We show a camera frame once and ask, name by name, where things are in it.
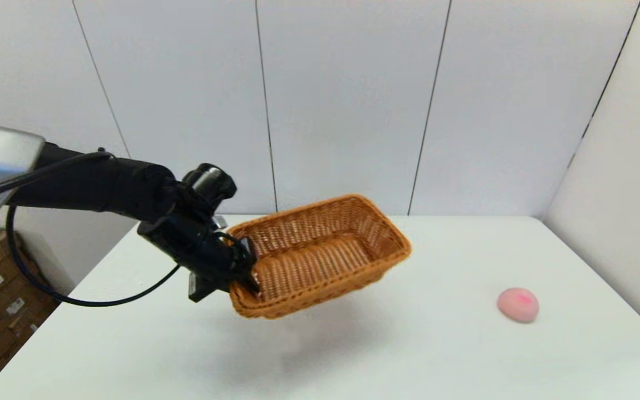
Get orange wicker basket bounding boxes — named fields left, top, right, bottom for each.
left=227, top=194, right=412, bottom=319

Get pink peach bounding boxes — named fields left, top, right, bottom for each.
left=497, top=287, right=540, bottom=324

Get cardboard box with square label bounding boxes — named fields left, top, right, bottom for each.
left=0, top=267, right=49, bottom=337

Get cardboard box with small labels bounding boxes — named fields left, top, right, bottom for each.
left=0, top=297, right=61, bottom=368

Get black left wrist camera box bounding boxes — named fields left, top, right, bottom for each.
left=188, top=271, right=231, bottom=303

